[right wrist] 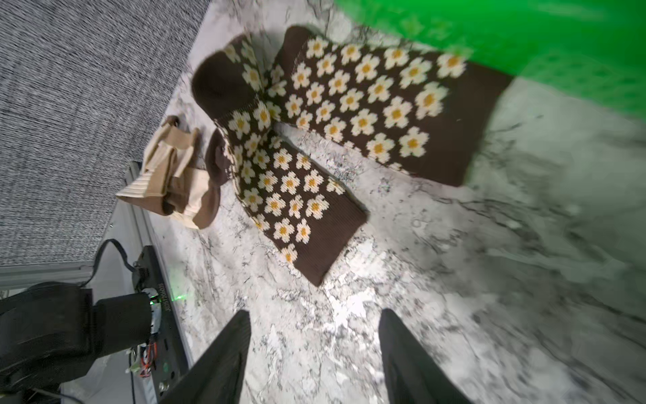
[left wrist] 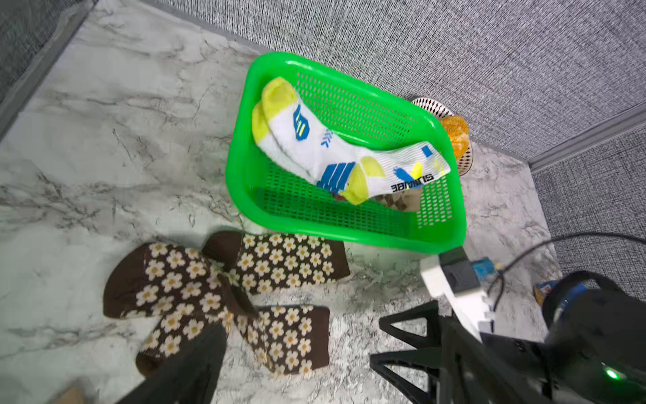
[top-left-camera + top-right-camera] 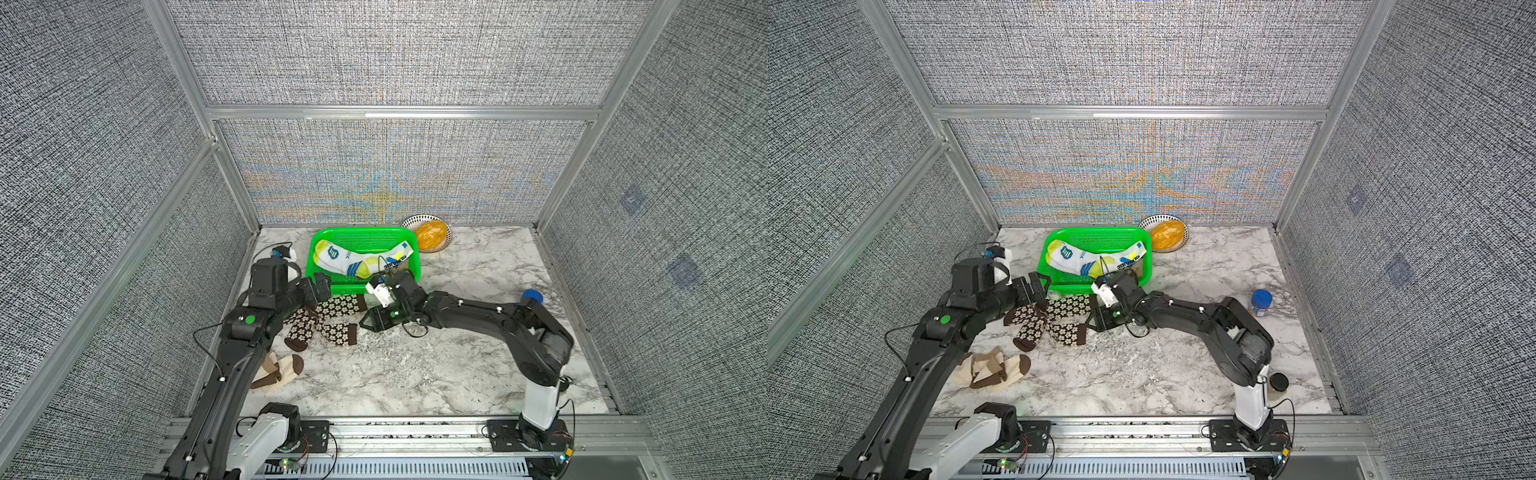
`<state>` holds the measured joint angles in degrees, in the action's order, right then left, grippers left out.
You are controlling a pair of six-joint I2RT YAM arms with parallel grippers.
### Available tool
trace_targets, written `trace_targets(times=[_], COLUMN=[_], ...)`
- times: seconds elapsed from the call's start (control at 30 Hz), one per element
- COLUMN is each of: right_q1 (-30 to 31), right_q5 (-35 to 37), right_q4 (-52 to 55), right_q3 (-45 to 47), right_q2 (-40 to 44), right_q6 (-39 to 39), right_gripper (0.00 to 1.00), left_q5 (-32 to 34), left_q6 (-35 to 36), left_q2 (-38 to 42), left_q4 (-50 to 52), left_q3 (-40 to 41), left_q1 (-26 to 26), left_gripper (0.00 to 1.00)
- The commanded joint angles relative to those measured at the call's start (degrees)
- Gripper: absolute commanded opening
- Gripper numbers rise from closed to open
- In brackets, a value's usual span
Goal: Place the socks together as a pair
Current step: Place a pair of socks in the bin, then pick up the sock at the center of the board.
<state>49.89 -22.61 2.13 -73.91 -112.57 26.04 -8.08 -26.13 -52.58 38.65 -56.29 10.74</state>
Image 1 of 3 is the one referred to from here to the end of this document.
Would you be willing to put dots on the green plastic basket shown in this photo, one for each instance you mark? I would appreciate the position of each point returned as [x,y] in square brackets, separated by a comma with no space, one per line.
[591,50]

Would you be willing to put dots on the brown daisy sock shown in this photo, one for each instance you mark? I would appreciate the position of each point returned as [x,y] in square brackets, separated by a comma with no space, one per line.
[306,213]
[420,113]

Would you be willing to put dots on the brown beige striped sock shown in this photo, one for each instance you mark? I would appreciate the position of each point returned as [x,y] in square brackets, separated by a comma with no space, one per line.
[168,184]

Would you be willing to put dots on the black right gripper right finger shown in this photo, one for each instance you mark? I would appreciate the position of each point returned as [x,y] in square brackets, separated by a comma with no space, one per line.
[411,375]

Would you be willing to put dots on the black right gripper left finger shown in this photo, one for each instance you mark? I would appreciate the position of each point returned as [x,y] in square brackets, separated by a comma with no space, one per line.
[218,376]

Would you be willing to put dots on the aluminium front rail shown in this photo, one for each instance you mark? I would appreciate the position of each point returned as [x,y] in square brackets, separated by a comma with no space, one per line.
[146,242]

